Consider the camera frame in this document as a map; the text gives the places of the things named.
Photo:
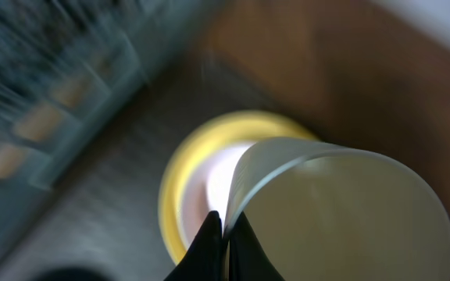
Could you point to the pink bowl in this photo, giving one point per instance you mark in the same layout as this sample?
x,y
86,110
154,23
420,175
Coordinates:
x,y
208,189

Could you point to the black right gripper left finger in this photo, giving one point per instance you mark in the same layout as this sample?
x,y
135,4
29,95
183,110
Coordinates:
x,y
203,260

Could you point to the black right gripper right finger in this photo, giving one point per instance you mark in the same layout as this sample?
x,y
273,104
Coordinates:
x,y
247,260

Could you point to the brown serving tray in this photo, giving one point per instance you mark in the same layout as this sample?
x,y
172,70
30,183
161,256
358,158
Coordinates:
x,y
102,212

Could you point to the grey dishwasher rack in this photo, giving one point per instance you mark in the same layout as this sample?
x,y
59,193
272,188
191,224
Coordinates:
x,y
65,68

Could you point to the yellow plate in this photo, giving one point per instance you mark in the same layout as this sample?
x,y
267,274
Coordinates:
x,y
230,128

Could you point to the cream cup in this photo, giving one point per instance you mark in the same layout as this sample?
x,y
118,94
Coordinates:
x,y
326,212

